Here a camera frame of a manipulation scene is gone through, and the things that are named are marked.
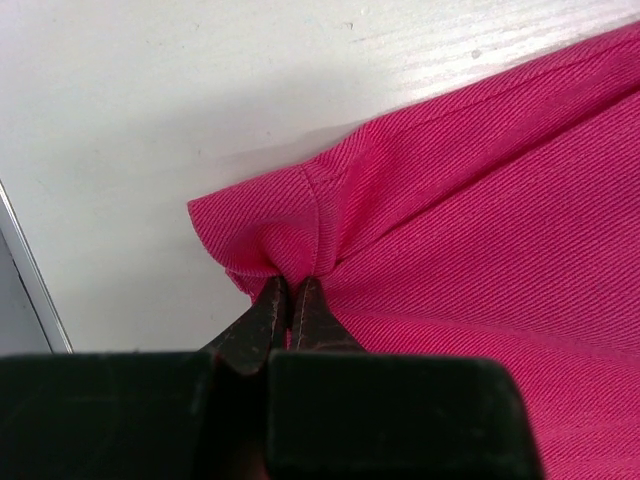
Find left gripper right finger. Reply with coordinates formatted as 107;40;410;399
265;278;544;479

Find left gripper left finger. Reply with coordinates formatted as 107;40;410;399
1;277;288;479

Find pink trousers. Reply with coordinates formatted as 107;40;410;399
188;24;639;479

